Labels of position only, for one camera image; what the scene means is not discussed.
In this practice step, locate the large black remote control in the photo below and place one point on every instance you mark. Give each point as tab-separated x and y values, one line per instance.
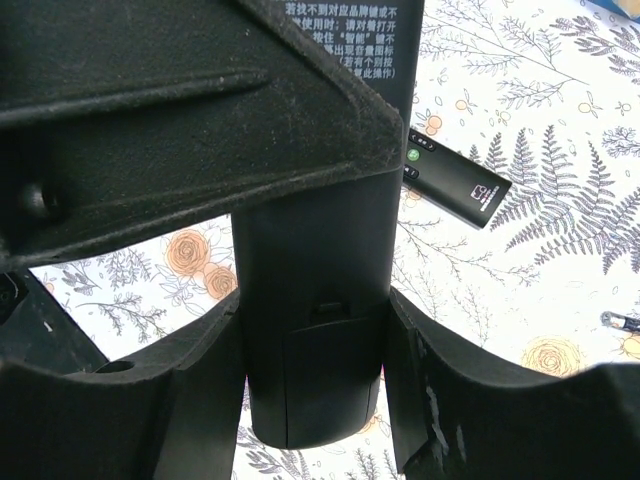
314	267

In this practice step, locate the small slim black remote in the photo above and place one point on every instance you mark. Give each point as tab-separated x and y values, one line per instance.
454	183

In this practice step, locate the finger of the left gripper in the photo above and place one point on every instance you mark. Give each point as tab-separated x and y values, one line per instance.
125	120

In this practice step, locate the blue shelf unit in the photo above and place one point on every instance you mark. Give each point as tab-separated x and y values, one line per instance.
627	8

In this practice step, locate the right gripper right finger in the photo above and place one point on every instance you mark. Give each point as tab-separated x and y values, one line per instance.
458	411

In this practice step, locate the dark AAA battery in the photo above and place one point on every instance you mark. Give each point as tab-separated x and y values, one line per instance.
620	322

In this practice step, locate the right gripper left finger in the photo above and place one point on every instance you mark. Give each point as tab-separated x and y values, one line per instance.
168	411

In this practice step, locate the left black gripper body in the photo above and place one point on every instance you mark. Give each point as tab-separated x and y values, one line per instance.
37	331

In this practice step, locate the floral table mat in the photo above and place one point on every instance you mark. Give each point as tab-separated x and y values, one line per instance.
545	93

